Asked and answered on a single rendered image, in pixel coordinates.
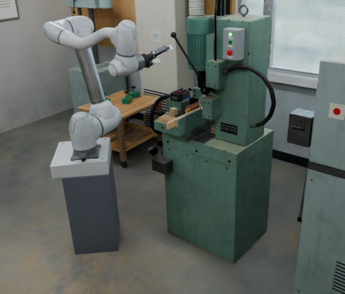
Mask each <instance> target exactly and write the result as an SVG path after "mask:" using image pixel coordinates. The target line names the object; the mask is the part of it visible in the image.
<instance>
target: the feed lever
mask: <svg viewBox="0 0 345 294"><path fill-rule="evenodd" d="M170 36H171V37H172V38H174V39H175V40H176V42H177V44H178V45H179V47H180V49H181V50H182V52H183V54H184V55H185V57H186V58H187V60H188V62H189V63H190V65H191V67H192V68H193V70H194V71H195V73H196V75H197V76H198V78H199V80H200V81H201V83H202V84H203V85H202V86H201V88H200V90H201V93H202V94H204V95H207V94H209V93H210V94H211V95H212V96H214V97H216V95H215V94H214V93H213V92H212V91H213V88H210V87H206V84H205V83H204V82H203V80H202V78H201V76H200V75H199V74H198V72H197V70H196V69H195V67H194V65H193V64H192V62H191V61H190V58H189V57H188V56H187V54H186V52H185V50H184V49H183V47H182V46H181V44H180V43H179V41H178V39H177V38H176V33H175V32H171V34H170Z"/></svg>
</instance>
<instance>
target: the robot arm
mask: <svg viewBox="0 0 345 294"><path fill-rule="evenodd" d="M93 31H94V24H93V22H92V20H91V19H90V18H88V17H86V16H71V17H66V18H65V19H61V20H56V21H54V22H53V21H49V22H45V24H44V25H43V33H44V35H45V36H46V37H47V38H48V39H49V40H51V41H53V42H54V43H56V44H59V45H62V46H66V47H71V48H74V49H75V52H76V56H77V59H78V62H79V66H80V68H81V71H82V75H83V79H84V81H85V85H86V88H87V91H88V95H89V98H90V102H91V104H90V106H89V113H87V112H83V111H81V112H77V113H75V114H74V115H73V116H72V117H71V119H70V121H69V134H70V139H71V143H72V147H73V154H72V156H71V158H70V160H71V161H74V160H82V162H84V161H86V159H98V158H99V151H100V148H101V145H100V144H98V145H97V143H96V141H97V140H98V139H99V137H100V136H102V135H105V134H107V133H109V132H110V131H112V130H114V129H115V128H116V127H117V126H118V125H119V124H120V122H121V113H120V110H119V109H118V108H117V107H115V106H113V105H112V103H111V102H110V101H109V100H107V99H106V98H105V95H104V91H103V87H102V84H101V81H100V77H99V74H98V71H97V67H96V63H95V60H94V57H93V53H92V49H91V46H93V45H95V44H97V43H98V42H100V41H102V40H104V39H106V38H109V39H110V41H111V43H112V44H113V45H114V47H115V48H116V55H115V57H114V59H113V60H112V61H111V62H110V63H109V65H108V70H109V73H110V74H111V75H112V76H114V77H116V78H120V77H125V76H128V75H131V74H133V73H134V72H137V71H140V70H142V69H143V68H150V66H152V65H155V64H158V63H161V61H160V59H159V58H157V59H155V58H156V57H157V56H158V55H160V54H161V53H163V52H167V51H171V50H174V49H173V47H172V45H168V46H166V45H163V46H161V47H159V48H157V49H156V50H153V51H151V53H150V54H148V55H146V54H135V53H136V49H137V43H138V32H137V27H136V25H135V24H134V22H132V21H130V20H123V21H121V22H120V23H119V25H118V26H117V27H115V28H112V27H105V28H102V29H100V30H98V31H96V32H94V33H93ZM154 56H155V57H154Z"/></svg>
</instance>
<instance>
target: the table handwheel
mask: <svg viewBox="0 0 345 294"><path fill-rule="evenodd" d="M168 98H169V95H163V96H161V97H159V98H158V99H157V100H156V101H155V103H154V104H153V106H152V108H151V112H150V115H149V122H150V126H151V128H152V130H153V132H155V133H156V134H159V135H162V131H158V130H155V129H154V114H157V115H159V116H162V115H164V114H165V112H167V111H164V110H162V111H161V112H160V113H158V112H156V111H155V109H156V107H157V105H158V104H159V102H161V101H162V100H163V99H168Z"/></svg>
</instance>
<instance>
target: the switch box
mask: <svg viewBox="0 0 345 294"><path fill-rule="evenodd" d="M229 33H232V36H231V37H233V39H230V38H228V37H230V36H229ZM229 40H232V44H229V43H228V41H229ZM228 45H232V46H233V47H228ZM244 49H245V29H241V28H234V27H228V28H226V29H223V59H226V60H234V61H239V60H242V59H244ZM228 50H231V51H232V55H230V56H232V58H228V56H229V55H228V54H227V51H228Z"/></svg>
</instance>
